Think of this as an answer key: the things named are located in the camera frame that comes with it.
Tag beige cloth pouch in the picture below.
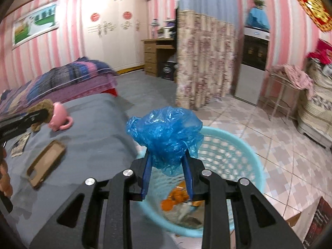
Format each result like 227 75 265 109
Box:
166 204 203 229

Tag blue cloth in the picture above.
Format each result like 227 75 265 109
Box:
246 7 270 30

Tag white printer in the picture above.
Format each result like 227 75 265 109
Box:
158 18 177 39

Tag bed with purple sheet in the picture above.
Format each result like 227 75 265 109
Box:
0 56 118 117

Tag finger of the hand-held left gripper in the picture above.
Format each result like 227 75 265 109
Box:
16 109 50 129

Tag person's left hand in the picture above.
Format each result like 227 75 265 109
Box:
0 146 13 198

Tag white wardrobe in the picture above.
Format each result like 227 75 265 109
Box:
82 0 149 70

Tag wooden desk with drawers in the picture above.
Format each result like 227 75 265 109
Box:
141 38 177 78

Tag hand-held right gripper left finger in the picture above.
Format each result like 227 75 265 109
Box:
30 149 153 249

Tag metal wire rack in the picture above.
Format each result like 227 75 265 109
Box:
265 66 312 121

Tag orange plastic bag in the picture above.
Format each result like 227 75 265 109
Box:
168 182 205 205

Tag black box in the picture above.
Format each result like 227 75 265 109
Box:
161 61 174 80

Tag brown paper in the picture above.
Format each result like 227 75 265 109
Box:
27 99 54 132

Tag blue plastic bag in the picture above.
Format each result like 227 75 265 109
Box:
126 106 203 177

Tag red gold round wall decoration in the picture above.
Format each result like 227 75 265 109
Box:
293 0 332 33

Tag floral curtain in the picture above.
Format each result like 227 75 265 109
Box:
176 9 237 111

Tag dark red box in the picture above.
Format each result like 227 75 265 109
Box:
303 197 328 248

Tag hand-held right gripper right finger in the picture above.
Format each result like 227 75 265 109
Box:
182 150 304 249

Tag pink clothes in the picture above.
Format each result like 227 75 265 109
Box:
271 64 314 96

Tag long landscape wall poster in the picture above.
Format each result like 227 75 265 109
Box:
12 3 60 50

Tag striped patchwork quilt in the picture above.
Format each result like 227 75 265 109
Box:
0 56 118 109

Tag orange round lid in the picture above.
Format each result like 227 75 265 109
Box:
161 199 174 212

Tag brown phone case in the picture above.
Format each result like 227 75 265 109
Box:
27 140 66 189

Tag light blue plastic basket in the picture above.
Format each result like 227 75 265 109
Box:
135 126 265 238

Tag floral covered sofa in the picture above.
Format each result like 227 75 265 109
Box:
297 57 332 149

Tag grey tablecloth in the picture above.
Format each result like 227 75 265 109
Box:
0 93 177 249

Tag pink piggy bank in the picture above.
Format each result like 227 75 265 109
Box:
48 102 73 131

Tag patterned snack packet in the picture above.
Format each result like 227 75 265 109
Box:
10 132 31 157

